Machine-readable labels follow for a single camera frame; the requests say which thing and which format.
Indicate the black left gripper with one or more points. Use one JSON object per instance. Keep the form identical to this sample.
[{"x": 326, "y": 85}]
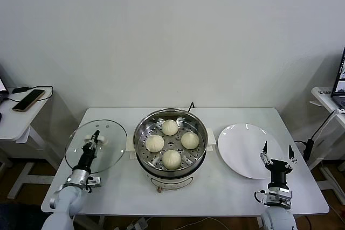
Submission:
[{"x": 87, "y": 158}]

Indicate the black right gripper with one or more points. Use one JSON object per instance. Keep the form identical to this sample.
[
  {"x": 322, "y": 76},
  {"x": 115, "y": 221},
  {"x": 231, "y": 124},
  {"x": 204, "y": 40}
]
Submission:
[{"x": 279, "y": 170}]

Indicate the white steamed baozi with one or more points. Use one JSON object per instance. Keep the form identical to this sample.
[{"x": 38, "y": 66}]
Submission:
[
  {"x": 155, "y": 143},
  {"x": 190, "y": 140},
  {"x": 171, "y": 159},
  {"x": 169, "y": 127}
]

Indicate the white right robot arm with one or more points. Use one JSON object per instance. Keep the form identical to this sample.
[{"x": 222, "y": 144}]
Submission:
[{"x": 277, "y": 219}]

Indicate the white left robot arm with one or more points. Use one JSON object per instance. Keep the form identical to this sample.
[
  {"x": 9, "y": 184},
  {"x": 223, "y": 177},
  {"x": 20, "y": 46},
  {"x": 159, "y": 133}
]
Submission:
[{"x": 67, "y": 203}]

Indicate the perforated steel steamer basket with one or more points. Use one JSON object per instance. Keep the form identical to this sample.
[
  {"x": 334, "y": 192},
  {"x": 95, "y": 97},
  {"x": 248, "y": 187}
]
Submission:
[{"x": 143, "y": 133}]

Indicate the white round plate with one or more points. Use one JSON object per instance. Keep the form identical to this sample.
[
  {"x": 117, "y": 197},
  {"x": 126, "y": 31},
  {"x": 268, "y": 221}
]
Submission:
[{"x": 242, "y": 149}]

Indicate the white side table with laptop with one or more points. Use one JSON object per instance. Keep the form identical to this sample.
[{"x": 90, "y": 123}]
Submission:
[{"x": 322, "y": 96}]

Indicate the black smartphone with gold edge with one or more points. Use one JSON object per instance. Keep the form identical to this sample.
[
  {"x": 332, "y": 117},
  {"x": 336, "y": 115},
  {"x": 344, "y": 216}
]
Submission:
[{"x": 29, "y": 100}]

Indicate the white side table with phone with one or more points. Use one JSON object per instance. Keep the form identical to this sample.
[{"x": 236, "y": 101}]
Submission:
[{"x": 16, "y": 126}]

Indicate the white electric cooker base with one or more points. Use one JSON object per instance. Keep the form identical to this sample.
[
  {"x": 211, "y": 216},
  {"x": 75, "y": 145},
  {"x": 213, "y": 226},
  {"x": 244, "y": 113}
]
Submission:
[{"x": 172, "y": 180}]

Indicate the white power strip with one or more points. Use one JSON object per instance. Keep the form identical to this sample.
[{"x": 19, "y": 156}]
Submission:
[{"x": 140, "y": 224}]

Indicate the dark open laptop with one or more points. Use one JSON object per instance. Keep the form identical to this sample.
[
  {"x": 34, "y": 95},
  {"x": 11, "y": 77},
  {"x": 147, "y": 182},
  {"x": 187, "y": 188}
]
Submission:
[{"x": 340, "y": 79}]

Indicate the silver open laptop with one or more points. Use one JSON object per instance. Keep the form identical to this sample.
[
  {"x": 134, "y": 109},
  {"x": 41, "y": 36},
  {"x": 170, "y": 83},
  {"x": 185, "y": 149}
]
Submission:
[{"x": 2, "y": 86}]

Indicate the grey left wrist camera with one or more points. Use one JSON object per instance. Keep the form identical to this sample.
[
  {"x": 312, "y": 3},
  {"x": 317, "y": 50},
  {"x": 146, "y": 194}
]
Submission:
[{"x": 94, "y": 181}]

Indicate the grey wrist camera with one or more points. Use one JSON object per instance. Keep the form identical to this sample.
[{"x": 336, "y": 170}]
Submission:
[
  {"x": 94, "y": 181},
  {"x": 279, "y": 199}
]

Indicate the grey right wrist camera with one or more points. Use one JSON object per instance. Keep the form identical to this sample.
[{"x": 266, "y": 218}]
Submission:
[{"x": 279, "y": 199}]

